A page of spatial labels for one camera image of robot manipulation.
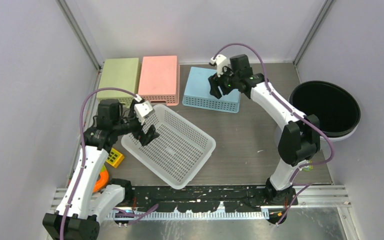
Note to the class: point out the orange curved toy piece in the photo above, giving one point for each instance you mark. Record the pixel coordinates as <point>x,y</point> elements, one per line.
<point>102,180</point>

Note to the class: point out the green owl toy block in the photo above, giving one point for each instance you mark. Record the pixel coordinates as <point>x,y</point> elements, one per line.
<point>307,166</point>

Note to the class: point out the light blue basket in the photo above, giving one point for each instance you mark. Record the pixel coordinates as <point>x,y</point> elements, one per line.
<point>197,93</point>

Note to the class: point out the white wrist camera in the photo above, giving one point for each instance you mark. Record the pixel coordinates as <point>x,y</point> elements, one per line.
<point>143,110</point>
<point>220,62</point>

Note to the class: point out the pink perforated basket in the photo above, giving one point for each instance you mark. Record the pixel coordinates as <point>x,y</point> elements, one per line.
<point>159,80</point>

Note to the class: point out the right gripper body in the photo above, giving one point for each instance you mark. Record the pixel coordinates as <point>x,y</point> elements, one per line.
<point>228,82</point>

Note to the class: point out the black grey round bin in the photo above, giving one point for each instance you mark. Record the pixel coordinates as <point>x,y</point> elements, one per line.
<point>337,110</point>

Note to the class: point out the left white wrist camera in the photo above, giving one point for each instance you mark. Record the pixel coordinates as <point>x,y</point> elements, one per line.
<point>143,110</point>

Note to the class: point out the pale green perforated basket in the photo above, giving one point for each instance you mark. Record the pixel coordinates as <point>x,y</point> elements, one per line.
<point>121,73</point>

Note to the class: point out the yellow grid toy block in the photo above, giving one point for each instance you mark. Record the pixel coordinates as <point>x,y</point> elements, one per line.
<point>115,158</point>

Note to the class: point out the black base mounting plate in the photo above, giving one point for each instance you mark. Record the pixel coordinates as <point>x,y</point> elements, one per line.
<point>206,198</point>

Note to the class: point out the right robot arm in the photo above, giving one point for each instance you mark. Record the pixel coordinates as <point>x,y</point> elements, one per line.
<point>298,140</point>

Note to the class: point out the slotted cable duct rail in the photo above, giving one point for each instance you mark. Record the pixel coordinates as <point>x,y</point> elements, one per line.
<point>219,214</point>

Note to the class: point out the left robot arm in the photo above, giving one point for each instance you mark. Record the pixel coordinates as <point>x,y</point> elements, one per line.
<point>78,217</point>

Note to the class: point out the grey basket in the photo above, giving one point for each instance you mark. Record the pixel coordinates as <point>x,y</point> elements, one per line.
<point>179,152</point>

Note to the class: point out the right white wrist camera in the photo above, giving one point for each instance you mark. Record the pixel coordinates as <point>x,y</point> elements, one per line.
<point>220,62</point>

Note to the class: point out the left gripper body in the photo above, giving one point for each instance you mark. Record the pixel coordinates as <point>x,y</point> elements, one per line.
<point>137,130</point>

